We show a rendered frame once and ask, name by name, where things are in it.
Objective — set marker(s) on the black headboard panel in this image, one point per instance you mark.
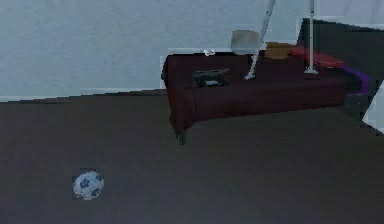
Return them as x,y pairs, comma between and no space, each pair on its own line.
353,46

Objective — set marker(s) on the red cloth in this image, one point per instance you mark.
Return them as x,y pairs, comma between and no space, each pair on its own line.
320,58

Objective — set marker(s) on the white upright pole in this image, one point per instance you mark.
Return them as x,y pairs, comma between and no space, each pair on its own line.
311,36

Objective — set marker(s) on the white slanted pole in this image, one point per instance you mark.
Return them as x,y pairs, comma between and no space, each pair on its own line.
261,39

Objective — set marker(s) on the grey pillow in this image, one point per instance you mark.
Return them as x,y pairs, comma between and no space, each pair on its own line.
244,41

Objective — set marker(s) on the black laptop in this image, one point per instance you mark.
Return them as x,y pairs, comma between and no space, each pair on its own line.
210,78

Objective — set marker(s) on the purple cloth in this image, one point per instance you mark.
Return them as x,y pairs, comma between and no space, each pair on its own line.
361,79

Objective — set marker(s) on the white and blue ball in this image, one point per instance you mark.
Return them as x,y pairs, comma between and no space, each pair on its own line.
88,185

